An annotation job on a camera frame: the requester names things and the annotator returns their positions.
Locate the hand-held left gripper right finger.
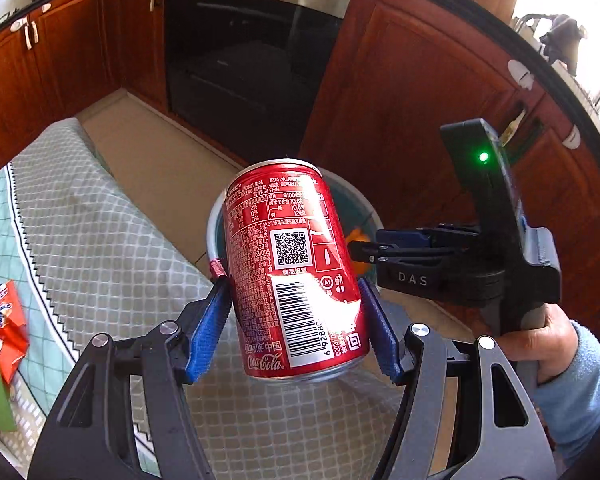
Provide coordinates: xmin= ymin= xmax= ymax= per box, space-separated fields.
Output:
xmin=357 ymin=277 xmax=556 ymax=480

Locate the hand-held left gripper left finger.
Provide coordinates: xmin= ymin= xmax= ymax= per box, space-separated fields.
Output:
xmin=27 ymin=276 xmax=234 ymax=480

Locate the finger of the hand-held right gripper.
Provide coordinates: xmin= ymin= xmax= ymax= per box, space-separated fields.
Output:
xmin=375 ymin=224 xmax=482 ymax=252
xmin=349 ymin=241 xmax=446 ymax=266

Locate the orange peel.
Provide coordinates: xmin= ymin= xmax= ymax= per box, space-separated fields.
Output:
xmin=346 ymin=227 xmax=376 ymax=277

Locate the grey trash bin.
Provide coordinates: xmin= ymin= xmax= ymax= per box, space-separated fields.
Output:
xmin=206 ymin=167 xmax=386 ymax=291

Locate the red soda can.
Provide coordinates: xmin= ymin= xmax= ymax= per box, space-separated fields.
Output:
xmin=224 ymin=159 xmax=370 ymax=385

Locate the person's right hand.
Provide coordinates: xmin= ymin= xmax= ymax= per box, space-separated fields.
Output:
xmin=500 ymin=304 xmax=581 ymax=386

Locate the patterned tablecloth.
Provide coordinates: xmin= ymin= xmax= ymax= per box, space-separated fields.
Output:
xmin=0 ymin=117 xmax=476 ymax=480

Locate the wooden kitchen cabinet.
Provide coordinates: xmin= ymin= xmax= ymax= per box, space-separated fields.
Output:
xmin=300 ymin=0 xmax=600 ymax=341
xmin=0 ymin=0 xmax=170 ymax=173

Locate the orange snack packet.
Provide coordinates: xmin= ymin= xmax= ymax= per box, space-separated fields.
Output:
xmin=0 ymin=280 xmax=31 ymax=383

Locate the dark hanging cloth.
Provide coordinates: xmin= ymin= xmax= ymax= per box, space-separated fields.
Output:
xmin=517 ymin=12 xmax=588 ymax=76

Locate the built-in black oven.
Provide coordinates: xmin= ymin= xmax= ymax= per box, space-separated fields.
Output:
xmin=165 ymin=0 xmax=357 ymax=133

